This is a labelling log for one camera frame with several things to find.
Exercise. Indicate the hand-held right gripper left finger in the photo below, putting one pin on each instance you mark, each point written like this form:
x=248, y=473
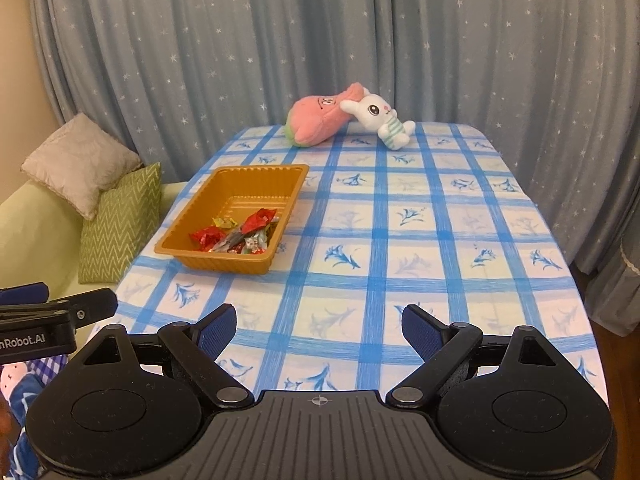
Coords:
x=217, y=330

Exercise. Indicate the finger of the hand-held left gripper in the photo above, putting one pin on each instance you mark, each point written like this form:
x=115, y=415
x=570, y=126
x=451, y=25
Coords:
x=25, y=294
x=90, y=305

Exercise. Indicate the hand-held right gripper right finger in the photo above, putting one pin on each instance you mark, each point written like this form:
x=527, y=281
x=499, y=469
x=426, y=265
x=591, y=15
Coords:
x=422, y=330

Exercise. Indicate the dark clear-wrapped snack packet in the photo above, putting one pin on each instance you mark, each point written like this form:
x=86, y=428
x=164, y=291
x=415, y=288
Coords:
x=232, y=239

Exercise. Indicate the large red snack packet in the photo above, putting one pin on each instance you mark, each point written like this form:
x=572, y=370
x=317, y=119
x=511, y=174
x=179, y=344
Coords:
x=205, y=237

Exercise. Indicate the clear-wrapped brown candy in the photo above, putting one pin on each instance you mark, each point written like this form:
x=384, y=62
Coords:
x=225, y=221

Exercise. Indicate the orange plastic tray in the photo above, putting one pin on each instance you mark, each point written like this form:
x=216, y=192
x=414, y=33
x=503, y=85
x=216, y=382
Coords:
x=250, y=185

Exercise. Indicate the blue printed clothing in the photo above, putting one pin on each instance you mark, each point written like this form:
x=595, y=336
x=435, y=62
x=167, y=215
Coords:
x=20, y=395

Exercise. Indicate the blue checked tablecloth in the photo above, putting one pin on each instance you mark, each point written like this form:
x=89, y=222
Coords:
x=425, y=260

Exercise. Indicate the green zigzag cushion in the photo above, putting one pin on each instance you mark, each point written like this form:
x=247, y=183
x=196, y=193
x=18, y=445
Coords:
x=120, y=225

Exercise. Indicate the beige cushion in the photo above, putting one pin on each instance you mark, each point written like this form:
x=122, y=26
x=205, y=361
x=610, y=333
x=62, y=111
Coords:
x=80, y=165

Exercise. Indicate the blue curtain with lace trim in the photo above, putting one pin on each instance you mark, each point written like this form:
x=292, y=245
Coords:
x=617, y=300

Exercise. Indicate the white bunny plush toy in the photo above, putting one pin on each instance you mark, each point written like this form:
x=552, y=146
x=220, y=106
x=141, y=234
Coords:
x=375, y=110

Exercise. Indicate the pink plush toy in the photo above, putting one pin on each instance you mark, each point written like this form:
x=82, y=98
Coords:
x=315, y=120

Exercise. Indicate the blue star-print curtain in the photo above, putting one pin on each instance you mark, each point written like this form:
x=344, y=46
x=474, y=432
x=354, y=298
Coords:
x=250, y=35

